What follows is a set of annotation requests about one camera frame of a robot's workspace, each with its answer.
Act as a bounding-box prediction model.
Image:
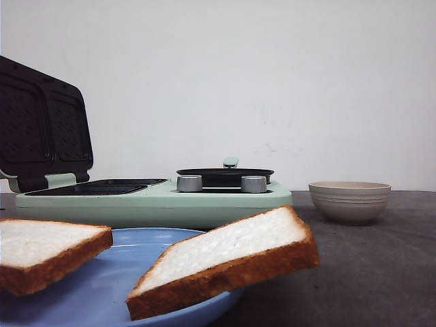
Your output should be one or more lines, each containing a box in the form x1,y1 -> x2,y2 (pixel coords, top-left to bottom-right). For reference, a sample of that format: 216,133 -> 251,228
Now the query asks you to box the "blue plastic plate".
1,228 -> 244,326

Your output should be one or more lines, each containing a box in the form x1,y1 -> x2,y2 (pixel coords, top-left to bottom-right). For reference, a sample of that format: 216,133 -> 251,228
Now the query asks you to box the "mint green breakfast maker base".
15,178 -> 292,230

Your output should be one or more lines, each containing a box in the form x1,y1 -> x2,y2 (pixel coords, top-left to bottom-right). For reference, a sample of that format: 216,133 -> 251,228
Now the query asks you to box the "silver control knob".
240,175 -> 267,193
176,174 -> 203,193

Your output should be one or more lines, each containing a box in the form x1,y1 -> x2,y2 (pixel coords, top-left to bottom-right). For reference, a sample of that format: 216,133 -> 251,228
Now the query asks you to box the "beige ribbed ceramic bowl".
309,181 -> 391,225

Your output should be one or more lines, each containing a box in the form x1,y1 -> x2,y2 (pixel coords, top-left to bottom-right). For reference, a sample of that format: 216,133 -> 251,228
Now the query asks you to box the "toast bread slice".
126,205 -> 320,320
1,218 -> 113,296

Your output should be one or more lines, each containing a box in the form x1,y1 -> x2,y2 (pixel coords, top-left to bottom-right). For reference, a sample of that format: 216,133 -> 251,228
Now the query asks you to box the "black round frying pan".
176,157 -> 275,187

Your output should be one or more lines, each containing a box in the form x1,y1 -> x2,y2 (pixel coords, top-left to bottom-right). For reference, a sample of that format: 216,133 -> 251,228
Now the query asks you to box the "silver right control knob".
240,175 -> 267,193

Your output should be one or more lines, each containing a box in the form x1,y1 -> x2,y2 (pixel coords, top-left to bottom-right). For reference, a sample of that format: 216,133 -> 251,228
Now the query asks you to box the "silver left control knob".
176,174 -> 203,193

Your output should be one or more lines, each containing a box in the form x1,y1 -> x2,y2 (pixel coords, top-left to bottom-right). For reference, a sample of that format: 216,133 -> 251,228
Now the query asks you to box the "breakfast maker hinged lid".
1,57 -> 93,193

